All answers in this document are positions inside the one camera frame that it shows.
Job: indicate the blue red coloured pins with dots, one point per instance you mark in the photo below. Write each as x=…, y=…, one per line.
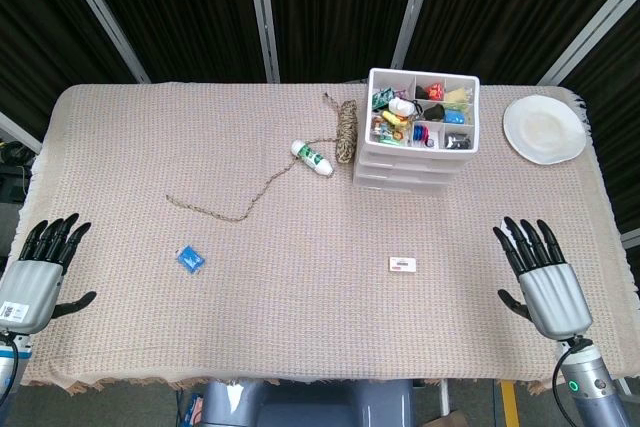
x=422, y=133

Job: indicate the small white box red label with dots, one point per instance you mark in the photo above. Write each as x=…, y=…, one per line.
x=402, y=265

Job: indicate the green small packet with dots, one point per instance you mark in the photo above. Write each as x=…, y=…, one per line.
x=382, y=97

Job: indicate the yellow sponge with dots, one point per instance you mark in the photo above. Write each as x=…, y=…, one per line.
x=457, y=97

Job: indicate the blue plastic packet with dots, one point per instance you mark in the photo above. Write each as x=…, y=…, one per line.
x=190, y=259

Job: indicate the clear plastic drawer organizer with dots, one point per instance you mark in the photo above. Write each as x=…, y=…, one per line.
x=425, y=147

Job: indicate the grey aluminium frame post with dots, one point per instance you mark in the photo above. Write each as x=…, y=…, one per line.
x=20, y=134
x=590, y=37
x=264, y=12
x=415, y=12
x=102, y=12

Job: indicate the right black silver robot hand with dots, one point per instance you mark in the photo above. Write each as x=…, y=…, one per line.
x=555, y=297

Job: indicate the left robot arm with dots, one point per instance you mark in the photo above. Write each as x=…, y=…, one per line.
x=6, y=369

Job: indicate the beige woven tablecloth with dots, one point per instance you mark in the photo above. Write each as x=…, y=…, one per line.
x=320, y=297

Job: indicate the yellow wrapped item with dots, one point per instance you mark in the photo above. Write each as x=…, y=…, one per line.
x=391, y=118

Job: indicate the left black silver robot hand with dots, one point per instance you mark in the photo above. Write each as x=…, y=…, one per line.
x=30, y=287

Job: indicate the black binder clips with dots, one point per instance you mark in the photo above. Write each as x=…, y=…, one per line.
x=457, y=139

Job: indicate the grey blue robot torso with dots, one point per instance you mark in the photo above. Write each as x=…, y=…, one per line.
x=300, y=407

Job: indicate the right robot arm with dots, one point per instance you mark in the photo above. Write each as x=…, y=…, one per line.
x=595, y=397

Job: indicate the white round plate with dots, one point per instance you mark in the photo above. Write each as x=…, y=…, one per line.
x=544, y=129

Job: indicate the blue small item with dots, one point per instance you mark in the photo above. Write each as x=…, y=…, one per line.
x=454, y=116

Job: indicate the red orange small item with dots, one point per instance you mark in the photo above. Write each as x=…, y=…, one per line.
x=436, y=91

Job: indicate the black small item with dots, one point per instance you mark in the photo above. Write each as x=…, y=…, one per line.
x=421, y=93

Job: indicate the blue white floor item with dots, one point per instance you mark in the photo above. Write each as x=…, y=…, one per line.
x=192, y=409

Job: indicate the black rounded item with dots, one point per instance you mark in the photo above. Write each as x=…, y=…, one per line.
x=435, y=112

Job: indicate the white green cylindrical bottle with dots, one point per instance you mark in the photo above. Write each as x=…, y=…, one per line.
x=312, y=158

